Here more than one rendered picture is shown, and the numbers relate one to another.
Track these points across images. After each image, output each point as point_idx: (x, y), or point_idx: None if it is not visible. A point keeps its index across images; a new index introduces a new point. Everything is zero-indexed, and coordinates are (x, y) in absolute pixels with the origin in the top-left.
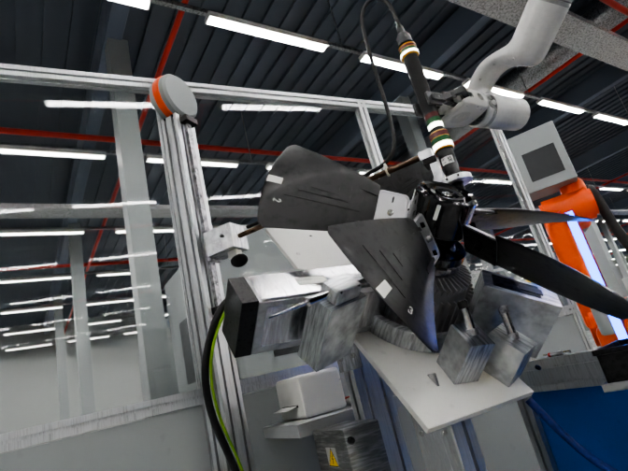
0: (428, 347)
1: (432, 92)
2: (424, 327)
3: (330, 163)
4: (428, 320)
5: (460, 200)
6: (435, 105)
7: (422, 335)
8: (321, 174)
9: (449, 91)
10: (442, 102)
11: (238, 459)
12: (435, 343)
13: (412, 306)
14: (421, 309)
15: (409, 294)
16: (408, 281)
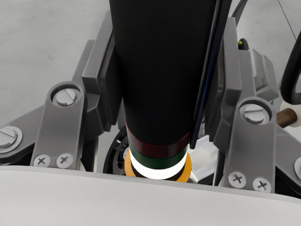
0: (117, 121)
1: (90, 39)
2: (120, 120)
3: (239, 2)
4: (123, 125)
5: (113, 161)
6: (122, 97)
7: (118, 117)
8: (235, 8)
9: (19, 119)
10: (99, 128)
11: None
12: (120, 129)
13: (120, 110)
14: (122, 119)
15: (121, 108)
16: (122, 106)
